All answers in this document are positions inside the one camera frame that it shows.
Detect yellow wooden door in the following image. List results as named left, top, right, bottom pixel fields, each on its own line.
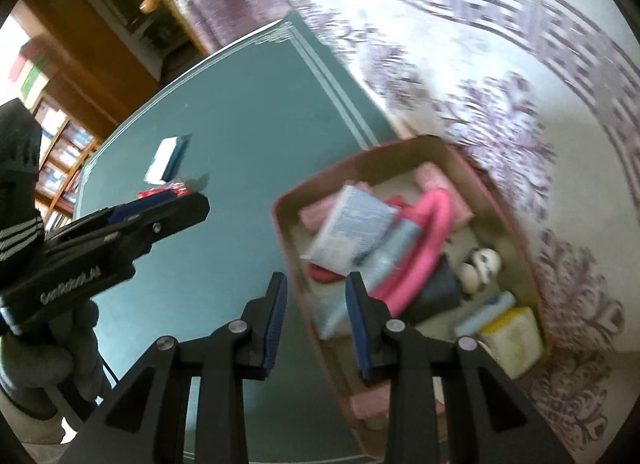
left=80, top=0, right=211, bottom=59

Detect white curtain purple pattern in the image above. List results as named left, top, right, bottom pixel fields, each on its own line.
left=145, top=0, right=640, bottom=455

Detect pink comb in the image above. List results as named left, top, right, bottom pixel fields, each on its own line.
left=414, top=162, right=474, bottom=228

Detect red candy wrapper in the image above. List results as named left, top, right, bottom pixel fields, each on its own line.
left=137, top=181, right=196, bottom=201

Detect wooden bookshelf with books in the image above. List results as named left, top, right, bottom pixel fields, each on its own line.
left=30, top=98, right=98, bottom=227

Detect pink bendy foam roller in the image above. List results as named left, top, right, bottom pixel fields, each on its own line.
left=307, top=189, right=453, bottom=312

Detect white tissue packet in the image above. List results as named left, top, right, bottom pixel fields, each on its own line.
left=300, top=185, right=398, bottom=277

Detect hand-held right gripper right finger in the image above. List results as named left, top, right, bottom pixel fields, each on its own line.
left=345, top=271, right=573, bottom=464

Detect person's left hand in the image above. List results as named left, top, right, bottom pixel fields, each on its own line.
left=0, top=300, right=113, bottom=412

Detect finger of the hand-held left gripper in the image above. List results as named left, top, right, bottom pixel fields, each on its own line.
left=47, top=193, right=211, bottom=269
left=70, top=192, right=176, bottom=235

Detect yellow white sponge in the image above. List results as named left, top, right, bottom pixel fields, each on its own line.
left=477, top=306, right=547, bottom=380

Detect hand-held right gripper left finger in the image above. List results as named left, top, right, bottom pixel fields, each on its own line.
left=62, top=271, right=290, bottom=464

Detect blue white small box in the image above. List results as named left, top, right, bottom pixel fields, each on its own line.
left=144, top=135, right=193, bottom=183

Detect pink tin box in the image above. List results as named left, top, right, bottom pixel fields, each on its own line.
left=271, top=135, right=551, bottom=460

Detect short light blue tube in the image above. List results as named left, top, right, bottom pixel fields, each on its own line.
left=454, top=291, right=517, bottom=338

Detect brown wooden door frame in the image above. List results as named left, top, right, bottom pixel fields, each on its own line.
left=20, top=0, right=166, bottom=135

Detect long light blue tube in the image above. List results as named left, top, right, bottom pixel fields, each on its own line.
left=316, top=221, right=418, bottom=341

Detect green box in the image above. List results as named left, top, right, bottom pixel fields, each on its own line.
left=22, top=68, right=56, bottom=97

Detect black pouch in tin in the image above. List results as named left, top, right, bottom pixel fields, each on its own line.
left=400, top=256, right=463, bottom=325

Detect panda toy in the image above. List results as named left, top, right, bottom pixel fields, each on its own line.
left=457, top=248, right=502, bottom=295

